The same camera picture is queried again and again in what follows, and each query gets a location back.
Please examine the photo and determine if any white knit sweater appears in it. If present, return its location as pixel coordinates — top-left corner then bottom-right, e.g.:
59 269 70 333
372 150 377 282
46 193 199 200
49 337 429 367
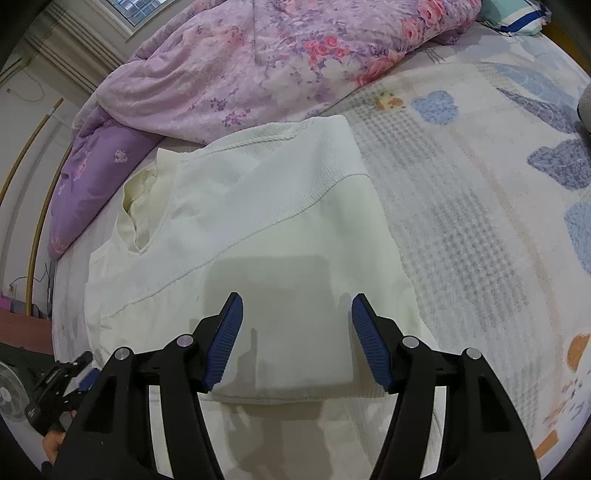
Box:
84 115 437 404

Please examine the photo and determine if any grey folded garment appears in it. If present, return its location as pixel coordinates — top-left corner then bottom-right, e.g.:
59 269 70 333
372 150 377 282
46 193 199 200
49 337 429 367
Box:
577 85 591 134

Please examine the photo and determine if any purple floral quilt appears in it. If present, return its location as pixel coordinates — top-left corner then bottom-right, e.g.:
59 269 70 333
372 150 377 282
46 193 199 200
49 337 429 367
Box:
47 0 483 259

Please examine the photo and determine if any white electric fan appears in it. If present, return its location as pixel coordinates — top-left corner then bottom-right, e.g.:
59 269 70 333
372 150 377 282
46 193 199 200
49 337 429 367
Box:
0 360 35 423

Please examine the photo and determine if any teal striped pillow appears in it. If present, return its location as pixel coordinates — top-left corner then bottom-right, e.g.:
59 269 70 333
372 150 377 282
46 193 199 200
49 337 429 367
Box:
475 0 555 35

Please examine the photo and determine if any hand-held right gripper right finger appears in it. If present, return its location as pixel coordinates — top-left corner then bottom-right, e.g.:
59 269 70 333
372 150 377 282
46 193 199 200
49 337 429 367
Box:
351 293 542 480

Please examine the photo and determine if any printed bed sheet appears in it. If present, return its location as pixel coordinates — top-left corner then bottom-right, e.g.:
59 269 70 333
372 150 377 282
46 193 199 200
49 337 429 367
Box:
50 18 591 480

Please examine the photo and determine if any beige striped curtain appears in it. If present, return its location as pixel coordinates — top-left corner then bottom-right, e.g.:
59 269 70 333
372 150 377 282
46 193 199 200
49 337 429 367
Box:
0 9 125 88

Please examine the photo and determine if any barred window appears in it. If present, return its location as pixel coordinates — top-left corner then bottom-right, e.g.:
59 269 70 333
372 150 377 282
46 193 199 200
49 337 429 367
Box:
106 0 178 28

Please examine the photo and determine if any person's left hand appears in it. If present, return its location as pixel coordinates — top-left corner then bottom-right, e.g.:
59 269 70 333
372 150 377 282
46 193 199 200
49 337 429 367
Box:
41 411 77 467

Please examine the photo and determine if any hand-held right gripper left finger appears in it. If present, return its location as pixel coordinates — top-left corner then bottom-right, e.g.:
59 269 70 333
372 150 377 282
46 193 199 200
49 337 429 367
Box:
50 292 244 480

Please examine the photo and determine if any wooden wall rail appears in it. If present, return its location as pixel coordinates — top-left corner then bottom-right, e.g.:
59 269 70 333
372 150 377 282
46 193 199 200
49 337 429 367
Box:
27 141 75 317
0 98 64 197

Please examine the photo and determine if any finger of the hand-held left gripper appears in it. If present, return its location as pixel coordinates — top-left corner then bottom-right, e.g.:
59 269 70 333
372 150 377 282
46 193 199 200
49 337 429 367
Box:
54 351 94 376
76 368 100 394

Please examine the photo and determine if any reddish brown wooden desk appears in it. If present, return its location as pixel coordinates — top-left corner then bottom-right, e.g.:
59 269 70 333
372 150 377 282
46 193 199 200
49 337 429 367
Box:
0 308 56 356

